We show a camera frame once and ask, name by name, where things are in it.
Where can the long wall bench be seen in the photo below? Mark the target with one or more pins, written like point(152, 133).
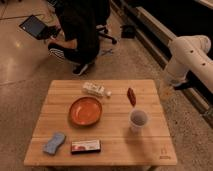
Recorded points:
point(156, 38)

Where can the orange ceramic bowl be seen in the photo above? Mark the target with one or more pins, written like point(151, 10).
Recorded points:
point(85, 111)

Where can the red and white box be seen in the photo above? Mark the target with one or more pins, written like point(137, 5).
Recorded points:
point(88, 146)

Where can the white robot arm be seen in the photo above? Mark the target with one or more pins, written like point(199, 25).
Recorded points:
point(189, 53)

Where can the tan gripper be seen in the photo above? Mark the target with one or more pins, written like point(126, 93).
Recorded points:
point(165, 90)

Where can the crouching person in black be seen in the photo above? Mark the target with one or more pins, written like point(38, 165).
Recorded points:
point(78, 20)

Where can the wooden table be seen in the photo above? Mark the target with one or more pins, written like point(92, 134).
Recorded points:
point(119, 146)

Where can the small black box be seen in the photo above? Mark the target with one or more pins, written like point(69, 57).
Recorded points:
point(128, 31)

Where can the black office chair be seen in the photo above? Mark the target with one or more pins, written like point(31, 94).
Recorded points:
point(103, 32)

